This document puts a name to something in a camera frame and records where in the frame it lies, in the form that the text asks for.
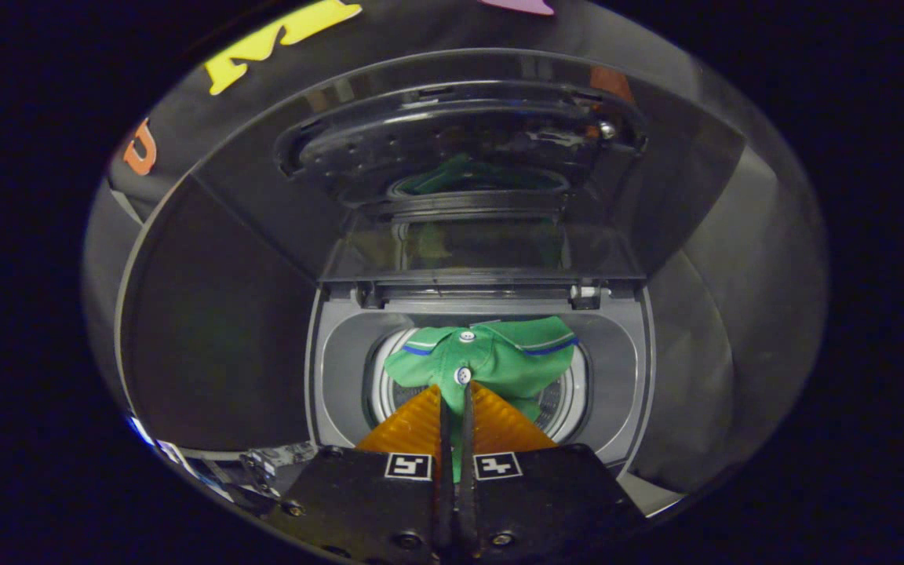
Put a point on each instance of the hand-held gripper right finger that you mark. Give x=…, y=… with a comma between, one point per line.
x=546, y=502

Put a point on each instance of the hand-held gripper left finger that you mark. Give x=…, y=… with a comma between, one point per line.
x=373, y=502

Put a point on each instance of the green polo shirt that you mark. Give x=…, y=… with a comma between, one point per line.
x=515, y=361

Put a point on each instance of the dark washing machine lid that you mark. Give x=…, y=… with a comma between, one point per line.
x=264, y=204

